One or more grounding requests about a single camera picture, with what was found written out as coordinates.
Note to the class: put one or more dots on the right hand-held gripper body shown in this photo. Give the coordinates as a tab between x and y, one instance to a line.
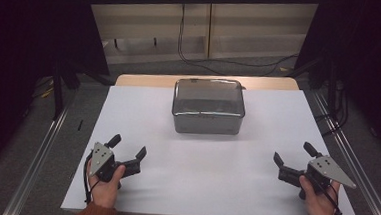
328	169

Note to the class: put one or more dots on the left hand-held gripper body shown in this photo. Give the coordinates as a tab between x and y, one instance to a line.
101	157

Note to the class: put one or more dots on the grey transparent lidded box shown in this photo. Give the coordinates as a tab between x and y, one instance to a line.
208	105

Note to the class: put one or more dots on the person's left hand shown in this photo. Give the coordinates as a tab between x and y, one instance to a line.
104	192

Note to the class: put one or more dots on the person's right hand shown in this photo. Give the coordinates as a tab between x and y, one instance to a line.
321	207

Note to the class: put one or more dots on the white table board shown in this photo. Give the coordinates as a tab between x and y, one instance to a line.
207	175

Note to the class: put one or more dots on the black curtain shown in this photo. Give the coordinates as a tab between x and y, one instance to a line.
365	48
33	27

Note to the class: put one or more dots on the aluminium rail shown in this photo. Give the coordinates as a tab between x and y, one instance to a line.
38	158
359	158

